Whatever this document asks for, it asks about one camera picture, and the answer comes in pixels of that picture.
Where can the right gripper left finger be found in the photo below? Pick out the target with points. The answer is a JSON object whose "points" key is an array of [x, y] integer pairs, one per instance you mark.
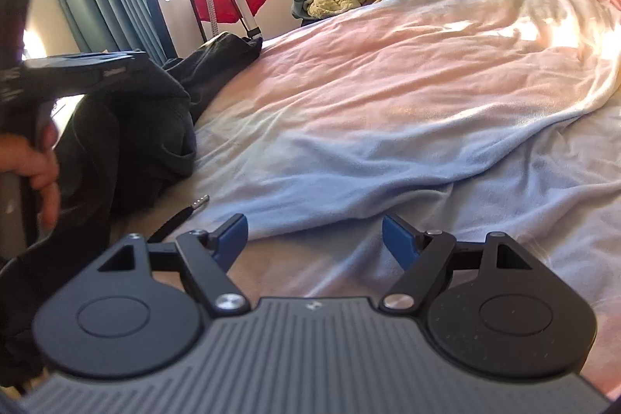
{"points": [[141, 306]]}

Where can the black hooded jacket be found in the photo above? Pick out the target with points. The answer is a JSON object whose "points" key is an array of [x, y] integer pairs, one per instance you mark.
{"points": [[124, 145]]}

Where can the person left hand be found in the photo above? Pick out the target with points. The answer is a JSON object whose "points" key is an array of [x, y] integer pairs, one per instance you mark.
{"points": [[39, 167]]}

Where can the beige yellow garment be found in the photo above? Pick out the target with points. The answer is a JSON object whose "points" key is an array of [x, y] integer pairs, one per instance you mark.
{"points": [[322, 9]]}

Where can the pink blue bed blanket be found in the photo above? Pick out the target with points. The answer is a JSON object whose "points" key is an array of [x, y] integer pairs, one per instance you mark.
{"points": [[466, 116]]}

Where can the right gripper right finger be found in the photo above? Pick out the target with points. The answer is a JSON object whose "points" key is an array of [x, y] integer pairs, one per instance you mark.
{"points": [[491, 308]]}

